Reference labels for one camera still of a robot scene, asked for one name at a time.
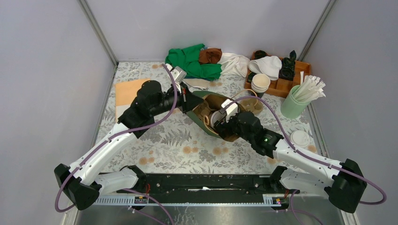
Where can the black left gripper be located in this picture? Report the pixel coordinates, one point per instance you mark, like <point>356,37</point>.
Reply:
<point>187,100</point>

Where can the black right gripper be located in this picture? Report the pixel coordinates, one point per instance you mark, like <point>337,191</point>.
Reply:
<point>220,125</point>

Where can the green paper bag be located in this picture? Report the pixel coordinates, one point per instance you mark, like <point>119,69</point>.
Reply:
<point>217,102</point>

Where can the single white paper cup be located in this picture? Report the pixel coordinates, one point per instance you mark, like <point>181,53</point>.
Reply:
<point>214,118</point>

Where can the cardboard cup carrier tray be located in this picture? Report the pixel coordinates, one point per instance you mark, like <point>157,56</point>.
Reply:
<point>200,112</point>

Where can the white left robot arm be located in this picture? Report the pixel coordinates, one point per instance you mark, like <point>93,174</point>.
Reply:
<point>82,181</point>

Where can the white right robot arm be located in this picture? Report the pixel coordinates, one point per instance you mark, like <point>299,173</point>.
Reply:
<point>338,181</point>

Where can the green cloth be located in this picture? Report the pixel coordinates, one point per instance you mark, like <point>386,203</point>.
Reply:
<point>188,60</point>

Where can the stack of paper cups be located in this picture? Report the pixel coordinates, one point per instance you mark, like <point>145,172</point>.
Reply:
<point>260,84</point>

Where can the floral table mat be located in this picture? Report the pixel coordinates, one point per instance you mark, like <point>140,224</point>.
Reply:
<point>178,145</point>

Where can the green straw holder cup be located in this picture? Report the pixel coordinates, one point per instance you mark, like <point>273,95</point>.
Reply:
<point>292,108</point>

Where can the brown cloth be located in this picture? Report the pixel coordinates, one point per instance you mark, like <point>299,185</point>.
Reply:
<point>210,56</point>

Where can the white cloth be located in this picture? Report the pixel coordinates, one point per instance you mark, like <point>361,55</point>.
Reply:
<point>234,64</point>

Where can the white cup lid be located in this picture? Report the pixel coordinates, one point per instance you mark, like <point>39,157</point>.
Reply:
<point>300,139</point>

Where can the white folded towel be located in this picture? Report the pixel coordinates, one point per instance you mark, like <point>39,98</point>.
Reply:
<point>268,65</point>

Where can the black crumpled bag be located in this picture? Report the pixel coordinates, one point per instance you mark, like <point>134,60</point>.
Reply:
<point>287,71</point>

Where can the white paper straws bundle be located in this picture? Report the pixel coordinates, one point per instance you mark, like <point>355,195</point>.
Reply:
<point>310,88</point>

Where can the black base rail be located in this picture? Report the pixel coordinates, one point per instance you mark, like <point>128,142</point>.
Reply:
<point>210,188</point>

